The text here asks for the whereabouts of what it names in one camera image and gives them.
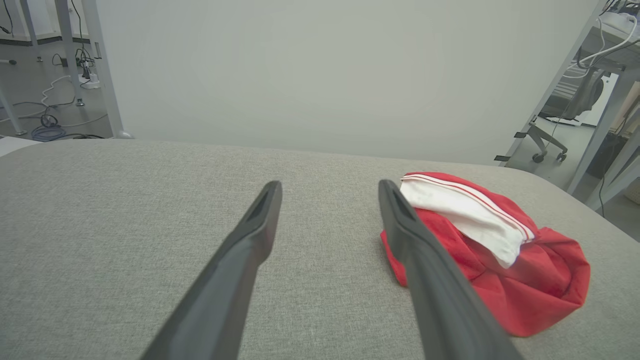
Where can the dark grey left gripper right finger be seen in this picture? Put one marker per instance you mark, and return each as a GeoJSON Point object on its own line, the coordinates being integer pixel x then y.
{"type": "Point", "coordinates": [440, 305]}

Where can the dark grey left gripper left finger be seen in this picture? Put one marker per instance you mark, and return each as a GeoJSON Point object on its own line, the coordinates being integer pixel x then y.
{"type": "Point", "coordinates": [215, 300]}

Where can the red garment with white trim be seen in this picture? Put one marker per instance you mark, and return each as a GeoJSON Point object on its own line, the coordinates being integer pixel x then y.
{"type": "Point", "coordinates": [540, 280]}

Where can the black box under desk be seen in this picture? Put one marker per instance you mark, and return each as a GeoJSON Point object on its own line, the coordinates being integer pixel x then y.
{"type": "Point", "coordinates": [605, 155]}

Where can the white power strip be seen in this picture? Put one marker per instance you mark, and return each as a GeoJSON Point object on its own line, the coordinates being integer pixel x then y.
{"type": "Point", "coordinates": [91, 83]}

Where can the white partition board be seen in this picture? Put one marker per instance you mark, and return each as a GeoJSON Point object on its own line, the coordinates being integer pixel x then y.
{"type": "Point", "coordinates": [325, 75]}

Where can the dark grey office chair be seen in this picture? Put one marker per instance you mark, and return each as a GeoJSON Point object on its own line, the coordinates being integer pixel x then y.
{"type": "Point", "coordinates": [582, 97]}

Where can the white flat board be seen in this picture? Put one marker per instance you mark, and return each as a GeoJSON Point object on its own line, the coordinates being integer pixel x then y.
{"type": "Point", "coordinates": [12, 145]}

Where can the grey metal table leg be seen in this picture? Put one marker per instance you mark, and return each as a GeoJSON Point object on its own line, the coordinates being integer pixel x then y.
{"type": "Point", "coordinates": [67, 40]}
{"type": "Point", "coordinates": [10, 112]}
{"type": "Point", "coordinates": [29, 25]}

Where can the grey bar with black cap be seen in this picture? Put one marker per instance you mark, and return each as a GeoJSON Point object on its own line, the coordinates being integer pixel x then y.
{"type": "Point", "coordinates": [7, 62]}

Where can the grey metal desk frame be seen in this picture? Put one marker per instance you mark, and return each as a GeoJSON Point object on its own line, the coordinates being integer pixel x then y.
{"type": "Point", "coordinates": [607, 120]}

